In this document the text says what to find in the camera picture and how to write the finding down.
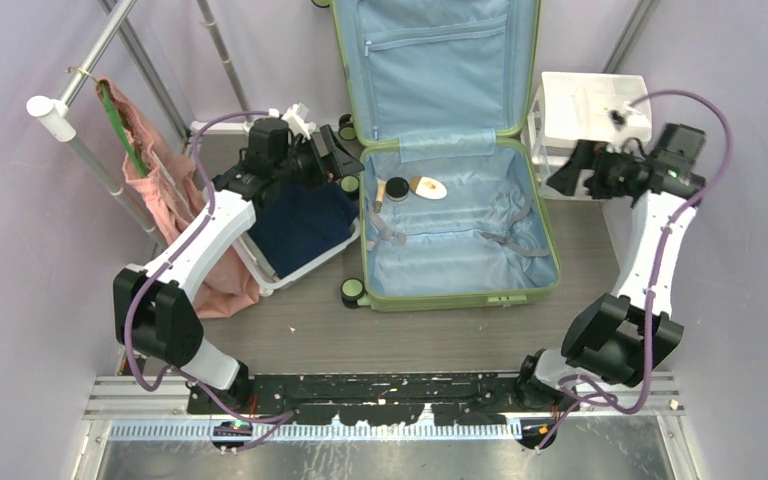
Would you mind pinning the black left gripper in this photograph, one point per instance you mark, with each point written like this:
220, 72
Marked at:
337, 162

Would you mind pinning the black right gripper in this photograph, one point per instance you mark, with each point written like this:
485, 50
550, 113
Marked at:
587, 155

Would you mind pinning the navy blue garment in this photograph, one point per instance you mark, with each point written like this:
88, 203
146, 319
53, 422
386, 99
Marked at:
302, 224

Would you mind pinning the white plastic drawer organizer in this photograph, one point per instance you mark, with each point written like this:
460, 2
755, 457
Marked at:
572, 106

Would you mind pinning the green ribbed hard-shell suitcase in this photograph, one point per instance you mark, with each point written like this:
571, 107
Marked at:
441, 89

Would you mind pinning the white perforated plastic basket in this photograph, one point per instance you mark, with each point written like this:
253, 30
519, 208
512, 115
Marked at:
264, 273

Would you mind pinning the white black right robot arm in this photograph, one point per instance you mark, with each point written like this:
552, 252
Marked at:
628, 331

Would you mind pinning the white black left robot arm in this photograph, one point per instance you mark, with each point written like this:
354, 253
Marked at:
154, 304

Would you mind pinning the black round jar lid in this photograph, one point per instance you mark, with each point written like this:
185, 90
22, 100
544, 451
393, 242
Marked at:
397, 189

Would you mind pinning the pink cloth garment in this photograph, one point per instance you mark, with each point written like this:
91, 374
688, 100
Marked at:
172, 198

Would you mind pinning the green clothes hanger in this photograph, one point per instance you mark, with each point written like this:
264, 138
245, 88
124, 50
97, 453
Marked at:
117, 123

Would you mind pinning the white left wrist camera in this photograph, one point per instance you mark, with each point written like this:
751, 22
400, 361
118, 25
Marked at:
295, 117

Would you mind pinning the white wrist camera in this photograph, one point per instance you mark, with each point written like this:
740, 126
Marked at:
634, 113
295, 117

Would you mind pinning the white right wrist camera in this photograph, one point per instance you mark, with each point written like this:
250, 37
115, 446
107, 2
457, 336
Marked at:
634, 113

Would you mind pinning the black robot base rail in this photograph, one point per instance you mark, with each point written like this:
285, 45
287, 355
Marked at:
396, 399

